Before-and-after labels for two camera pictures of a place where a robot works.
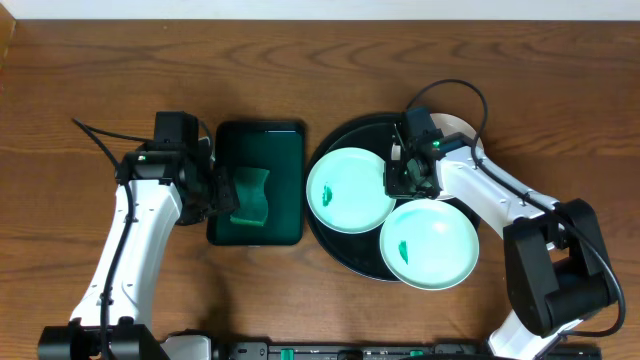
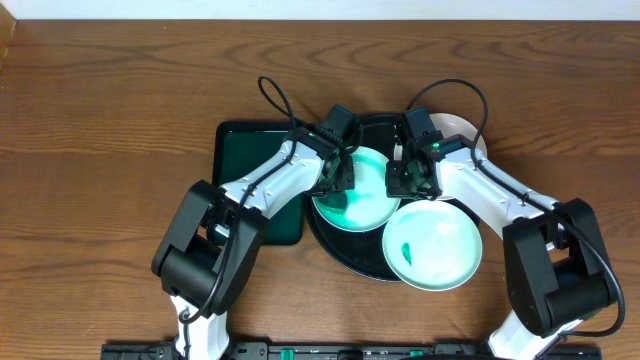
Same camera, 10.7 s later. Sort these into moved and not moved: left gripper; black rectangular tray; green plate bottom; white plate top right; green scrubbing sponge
Moved: green scrubbing sponge; left gripper
Not moved: black rectangular tray; white plate top right; green plate bottom
